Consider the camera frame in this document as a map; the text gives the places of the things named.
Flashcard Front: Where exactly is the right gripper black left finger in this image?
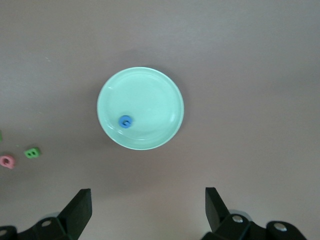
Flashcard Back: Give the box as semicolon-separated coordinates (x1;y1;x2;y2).
0;188;94;240

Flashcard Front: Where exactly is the blue foam letter G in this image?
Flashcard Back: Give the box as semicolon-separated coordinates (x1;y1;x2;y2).
118;115;133;130

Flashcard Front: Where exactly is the green foam letter B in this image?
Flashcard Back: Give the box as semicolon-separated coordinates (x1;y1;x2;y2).
23;146;41;159

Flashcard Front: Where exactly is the light green plate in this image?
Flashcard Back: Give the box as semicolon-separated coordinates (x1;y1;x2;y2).
96;66;185;151

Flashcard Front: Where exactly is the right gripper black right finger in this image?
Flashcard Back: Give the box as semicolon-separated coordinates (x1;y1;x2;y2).
203;186;307;240

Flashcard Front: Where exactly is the pink foam letter Q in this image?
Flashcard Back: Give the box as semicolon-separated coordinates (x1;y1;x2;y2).
0;154;16;170

